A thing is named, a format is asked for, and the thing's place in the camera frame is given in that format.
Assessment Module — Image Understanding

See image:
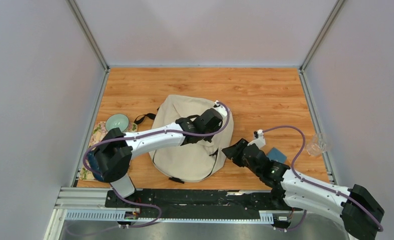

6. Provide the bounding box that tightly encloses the beige canvas backpack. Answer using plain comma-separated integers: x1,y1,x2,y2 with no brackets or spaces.
149,94,234,183

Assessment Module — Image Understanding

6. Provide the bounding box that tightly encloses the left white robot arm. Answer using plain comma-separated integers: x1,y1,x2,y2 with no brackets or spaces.
87,105,230,208

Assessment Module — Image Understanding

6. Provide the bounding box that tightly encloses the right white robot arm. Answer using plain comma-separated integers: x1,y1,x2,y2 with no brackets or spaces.
222,138,384,240

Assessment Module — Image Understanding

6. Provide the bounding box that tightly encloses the blue leather wallet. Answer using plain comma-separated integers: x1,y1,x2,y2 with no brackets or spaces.
266,147,287,164

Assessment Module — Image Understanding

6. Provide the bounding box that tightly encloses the clear plastic cup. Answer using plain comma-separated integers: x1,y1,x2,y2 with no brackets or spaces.
306,133,331,157

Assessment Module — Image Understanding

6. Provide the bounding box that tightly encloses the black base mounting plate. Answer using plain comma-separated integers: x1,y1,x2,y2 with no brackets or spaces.
105,188,291,220

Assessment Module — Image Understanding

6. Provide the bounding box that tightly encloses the light green ceramic bowl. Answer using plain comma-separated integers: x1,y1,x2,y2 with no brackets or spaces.
105,113,130,132

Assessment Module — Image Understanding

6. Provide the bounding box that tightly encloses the floral rectangular tray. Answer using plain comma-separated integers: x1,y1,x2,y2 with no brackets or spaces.
79,121,138,182

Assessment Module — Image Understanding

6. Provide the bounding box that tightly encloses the dark blue leaf plate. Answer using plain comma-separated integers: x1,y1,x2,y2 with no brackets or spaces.
87,150,103,182

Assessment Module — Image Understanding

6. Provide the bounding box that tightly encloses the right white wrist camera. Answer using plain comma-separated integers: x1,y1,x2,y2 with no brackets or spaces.
248,129,266,149

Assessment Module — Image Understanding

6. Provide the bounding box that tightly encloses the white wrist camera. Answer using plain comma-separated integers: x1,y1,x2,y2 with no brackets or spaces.
248,129,266,149
213,100,229,118

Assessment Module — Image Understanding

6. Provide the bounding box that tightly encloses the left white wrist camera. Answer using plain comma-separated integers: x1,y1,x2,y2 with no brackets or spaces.
213,100,229,118

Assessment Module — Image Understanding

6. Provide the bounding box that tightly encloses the aluminium frame rail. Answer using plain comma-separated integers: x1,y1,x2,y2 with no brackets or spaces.
52,186,356,224

